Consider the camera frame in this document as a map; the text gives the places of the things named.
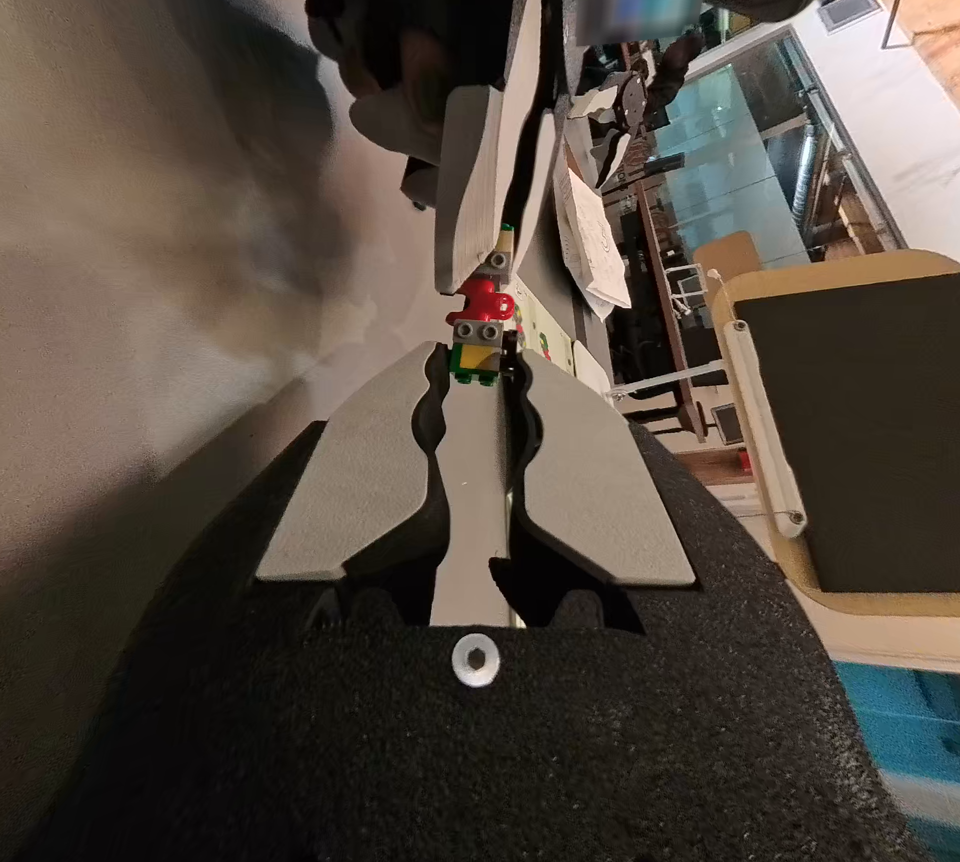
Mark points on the dark panel with tan frame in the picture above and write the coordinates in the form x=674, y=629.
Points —
x=862, y=427

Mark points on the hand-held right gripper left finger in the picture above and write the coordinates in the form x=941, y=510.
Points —
x=360, y=480

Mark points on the brick instruction booklet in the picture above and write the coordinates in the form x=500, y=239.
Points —
x=544, y=333

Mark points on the black grey gripper tool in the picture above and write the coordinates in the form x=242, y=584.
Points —
x=628, y=99

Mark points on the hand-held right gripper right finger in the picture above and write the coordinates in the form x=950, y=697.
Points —
x=600, y=487

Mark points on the brown wooden table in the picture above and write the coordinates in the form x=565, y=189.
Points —
x=664, y=292

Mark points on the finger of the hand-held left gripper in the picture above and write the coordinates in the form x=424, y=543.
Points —
x=472, y=187
x=541, y=187

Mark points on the wall vent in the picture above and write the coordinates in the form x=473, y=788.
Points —
x=851, y=10

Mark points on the brick assembly with red connector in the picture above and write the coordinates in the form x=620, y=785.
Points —
x=480, y=296

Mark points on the blue box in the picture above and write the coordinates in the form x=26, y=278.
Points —
x=900, y=727

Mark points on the white paper sheets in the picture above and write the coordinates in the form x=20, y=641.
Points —
x=592, y=255

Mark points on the glass partition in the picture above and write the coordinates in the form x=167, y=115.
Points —
x=720, y=150

